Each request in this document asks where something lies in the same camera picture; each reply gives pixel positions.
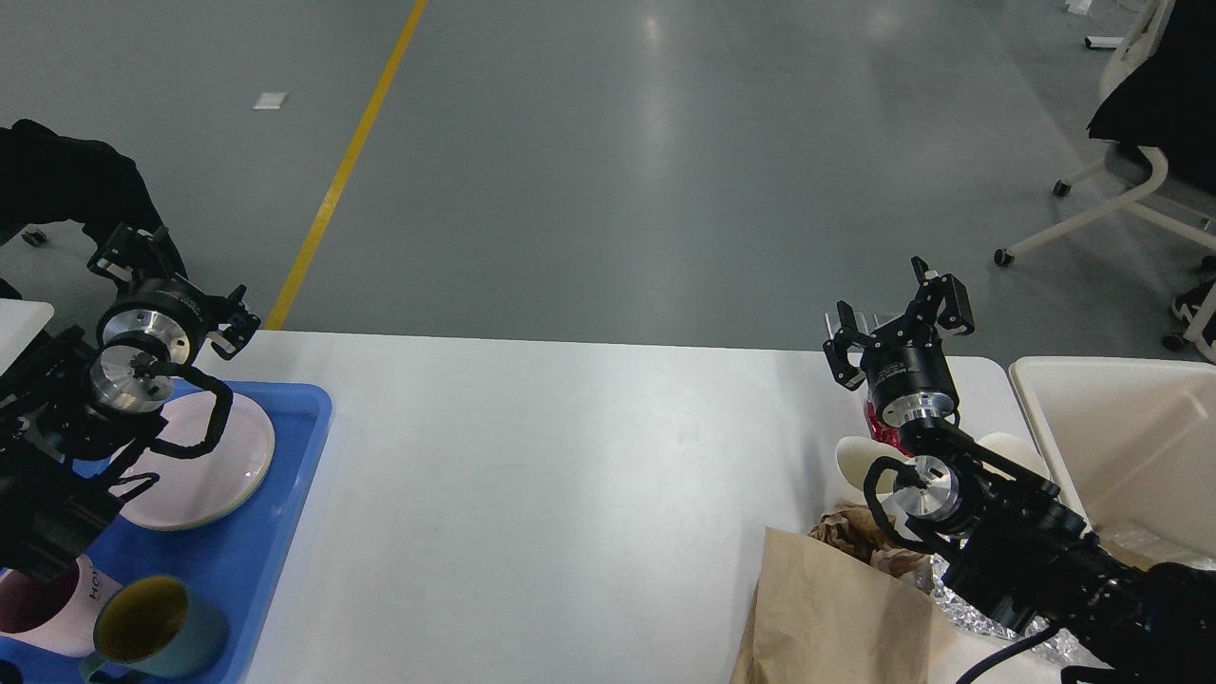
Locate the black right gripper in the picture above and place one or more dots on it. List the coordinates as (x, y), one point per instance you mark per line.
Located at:
(910, 378)

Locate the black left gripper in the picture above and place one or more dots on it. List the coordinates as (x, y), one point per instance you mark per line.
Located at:
(183, 318)

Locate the pink plastic plate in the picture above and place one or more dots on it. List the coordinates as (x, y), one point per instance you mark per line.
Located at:
(199, 491)

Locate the dark green mug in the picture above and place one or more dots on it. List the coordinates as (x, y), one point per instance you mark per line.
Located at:
(155, 628)

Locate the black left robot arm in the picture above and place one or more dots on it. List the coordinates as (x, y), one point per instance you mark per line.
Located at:
(77, 415)

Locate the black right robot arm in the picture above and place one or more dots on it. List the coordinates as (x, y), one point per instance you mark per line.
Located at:
(1014, 550)

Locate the red snack wrapper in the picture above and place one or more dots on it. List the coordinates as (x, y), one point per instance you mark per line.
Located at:
(880, 431)

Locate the white paper cup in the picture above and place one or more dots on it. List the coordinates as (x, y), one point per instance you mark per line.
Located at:
(845, 476)
(1016, 450)

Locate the white side table corner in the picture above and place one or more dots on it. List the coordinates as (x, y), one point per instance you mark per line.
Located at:
(21, 320)

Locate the seated person black trousers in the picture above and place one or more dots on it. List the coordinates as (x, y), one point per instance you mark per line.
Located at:
(47, 177)

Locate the crumpled brown paper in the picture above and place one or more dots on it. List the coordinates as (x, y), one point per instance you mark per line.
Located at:
(853, 530)

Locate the beige plastic bin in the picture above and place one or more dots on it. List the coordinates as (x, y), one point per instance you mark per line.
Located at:
(1130, 442)

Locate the blue plastic tray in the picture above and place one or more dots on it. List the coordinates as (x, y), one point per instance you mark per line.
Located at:
(236, 561)

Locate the brown paper bag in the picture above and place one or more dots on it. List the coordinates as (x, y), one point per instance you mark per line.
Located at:
(819, 616)

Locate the pink mug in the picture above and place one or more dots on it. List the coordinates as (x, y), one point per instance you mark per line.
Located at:
(59, 616)

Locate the standing person in black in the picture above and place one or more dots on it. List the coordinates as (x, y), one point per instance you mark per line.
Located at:
(1168, 85)

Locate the white chair frame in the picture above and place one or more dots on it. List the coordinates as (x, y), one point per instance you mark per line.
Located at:
(1130, 180)

